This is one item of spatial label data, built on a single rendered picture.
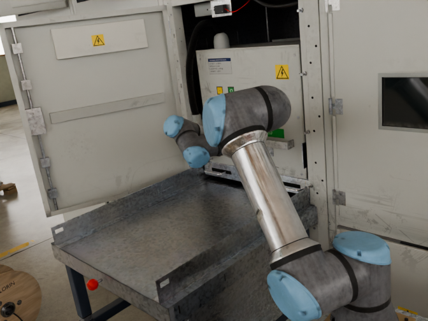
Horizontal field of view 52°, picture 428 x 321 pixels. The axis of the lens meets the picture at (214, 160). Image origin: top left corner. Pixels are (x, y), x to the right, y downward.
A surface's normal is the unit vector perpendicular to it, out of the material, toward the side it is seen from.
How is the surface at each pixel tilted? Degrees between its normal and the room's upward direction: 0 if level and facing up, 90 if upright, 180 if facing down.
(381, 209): 90
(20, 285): 90
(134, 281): 0
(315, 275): 49
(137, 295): 90
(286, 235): 55
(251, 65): 90
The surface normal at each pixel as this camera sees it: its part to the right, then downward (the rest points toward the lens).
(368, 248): -0.02, -0.96
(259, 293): 0.72, 0.13
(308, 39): -0.69, 0.29
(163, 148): 0.41, 0.23
